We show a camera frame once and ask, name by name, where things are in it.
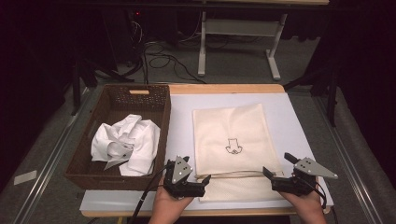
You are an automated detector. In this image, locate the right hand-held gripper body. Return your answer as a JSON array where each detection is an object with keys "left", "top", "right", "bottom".
[{"left": 271, "top": 157, "right": 339, "bottom": 197}]

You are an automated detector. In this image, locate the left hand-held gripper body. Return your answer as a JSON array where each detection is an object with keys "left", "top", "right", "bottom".
[{"left": 163, "top": 155, "right": 206, "bottom": 199}]

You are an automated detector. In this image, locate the cream cloth laundry bag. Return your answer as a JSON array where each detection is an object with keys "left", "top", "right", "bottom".
[{"left": 191, "top": 103, "right": 286, "bottom": 203}]

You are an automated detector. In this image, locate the white shirt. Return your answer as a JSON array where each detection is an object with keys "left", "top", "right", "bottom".
[{"left": 91, "top": 114, "right": 162, "bottom": 177}]

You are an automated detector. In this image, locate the brown woven basket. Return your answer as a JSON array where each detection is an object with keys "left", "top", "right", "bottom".
[{"left": 64, "top": 83, "right": 172, "bottom": 191}]

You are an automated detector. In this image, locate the person's left hand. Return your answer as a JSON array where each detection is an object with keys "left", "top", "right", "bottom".
[{"left": 154, "top": 176, "right": 195, "bottom": 217}]

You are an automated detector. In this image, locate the person's right hand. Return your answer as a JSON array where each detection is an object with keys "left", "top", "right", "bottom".
[{"left": 278, "top": 176, "right": 325, "bottom": 217}]

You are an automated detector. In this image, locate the white table mat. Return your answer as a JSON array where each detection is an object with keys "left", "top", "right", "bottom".
[{"left": 78, "top": 92, "right": 334, "bottom": 213}]

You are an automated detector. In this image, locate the black stand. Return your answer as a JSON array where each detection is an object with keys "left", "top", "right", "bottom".
[
  {"left": 70, "top": 58, "right": 135, "bottom": 117},
  {"left": 283, "top": 62, "right": 341, "bottom": 128}
]

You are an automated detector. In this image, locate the black computer tower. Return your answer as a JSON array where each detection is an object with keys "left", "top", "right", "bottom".
[{"left": 102, "top": 8, "right": 148, "bottom": 64}]

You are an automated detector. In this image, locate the white tape strip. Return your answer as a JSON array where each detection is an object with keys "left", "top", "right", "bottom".
[{"left": 13, "top": 169, "right": 38, "bottom": 187}]

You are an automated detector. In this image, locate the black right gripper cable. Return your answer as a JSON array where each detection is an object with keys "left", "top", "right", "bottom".
[{"left": 299, "top": 175, "right": 329, "bottom": 210}]

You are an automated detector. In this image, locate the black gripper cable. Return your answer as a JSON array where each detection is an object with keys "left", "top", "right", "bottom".
[
  {"left": 299, "top": 175, "right": 329, "bottom": 210},
  {"left": 128, "top": 163, "right": 173, "bottom": 224}
]

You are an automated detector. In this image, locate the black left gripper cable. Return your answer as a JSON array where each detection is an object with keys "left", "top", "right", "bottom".
[{"left": 128, "top": 163, "right": 173, "bottom": 224}]

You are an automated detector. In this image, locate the metal floor rail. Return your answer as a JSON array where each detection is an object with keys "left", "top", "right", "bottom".
[
  {"left": 312, "top": 95, "right": 385, "bottom": 224},
  {"left": 12, "top": 88, "right": 92, "bottom": 224}
]

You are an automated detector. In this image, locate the black floor cable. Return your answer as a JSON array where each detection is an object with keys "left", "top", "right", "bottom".
[{"left": 142, "top": 40, "right": 207, "bottom": 85}]

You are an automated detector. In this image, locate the white metal desk frame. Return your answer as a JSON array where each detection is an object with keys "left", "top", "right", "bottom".
[{"left": 197, "top": 0, "right": 331, "bottom": 81}]

